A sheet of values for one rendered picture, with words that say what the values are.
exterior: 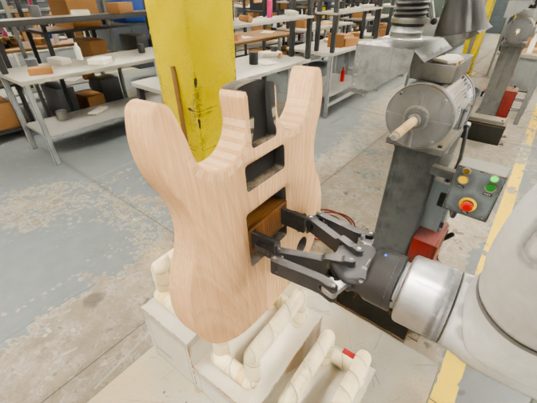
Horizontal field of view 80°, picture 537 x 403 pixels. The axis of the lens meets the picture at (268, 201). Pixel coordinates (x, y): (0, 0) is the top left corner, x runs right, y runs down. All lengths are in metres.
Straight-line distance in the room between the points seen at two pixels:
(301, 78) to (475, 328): 0.40
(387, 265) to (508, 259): 0.15
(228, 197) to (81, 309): 2.05
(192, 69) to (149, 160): 1.22
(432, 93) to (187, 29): 0.99
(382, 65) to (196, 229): 0.83
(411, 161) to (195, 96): 1.03
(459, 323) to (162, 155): 0.35
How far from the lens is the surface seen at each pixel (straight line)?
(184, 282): 0.43
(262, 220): 0.49
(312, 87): 0.54
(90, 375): 2.10
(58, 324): 2.40
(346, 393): 0.71
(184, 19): 1.52
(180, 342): 0.72
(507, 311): 0.34
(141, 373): 0.90
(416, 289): 0.41
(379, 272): 0.42
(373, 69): 1.10
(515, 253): 0.30
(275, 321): 0.67
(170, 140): 0.33
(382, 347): 0.92
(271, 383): 0.73
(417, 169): 1.63
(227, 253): 0.45
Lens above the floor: 1.68
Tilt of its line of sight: 34 degrees down
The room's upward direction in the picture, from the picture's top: straight up
